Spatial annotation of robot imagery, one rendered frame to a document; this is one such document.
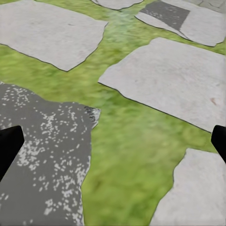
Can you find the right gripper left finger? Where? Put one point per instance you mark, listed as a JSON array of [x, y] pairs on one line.
[[11, 141]]

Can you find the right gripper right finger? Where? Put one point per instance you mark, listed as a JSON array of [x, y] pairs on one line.
[[218, 139]]

